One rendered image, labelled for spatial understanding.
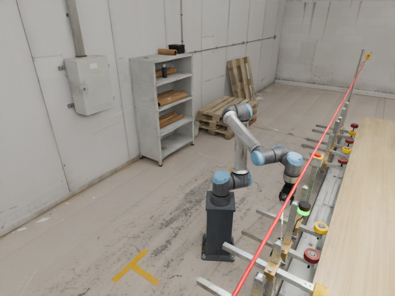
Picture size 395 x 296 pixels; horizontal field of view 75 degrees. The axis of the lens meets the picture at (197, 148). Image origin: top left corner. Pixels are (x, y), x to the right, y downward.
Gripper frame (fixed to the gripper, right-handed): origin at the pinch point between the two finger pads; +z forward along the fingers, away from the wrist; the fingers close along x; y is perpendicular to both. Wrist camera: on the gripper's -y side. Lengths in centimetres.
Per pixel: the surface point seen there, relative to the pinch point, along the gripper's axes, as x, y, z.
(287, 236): -8.2, -17.6, 5.2
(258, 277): -8, -67, -16
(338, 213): -29.8, 24.4, 7.9
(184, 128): 228, 202, 71
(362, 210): -43, 36, 8
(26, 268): 194, -91, 98
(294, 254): -14.2, -21.0, 11.9
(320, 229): -22.8, 1.3, 7.3
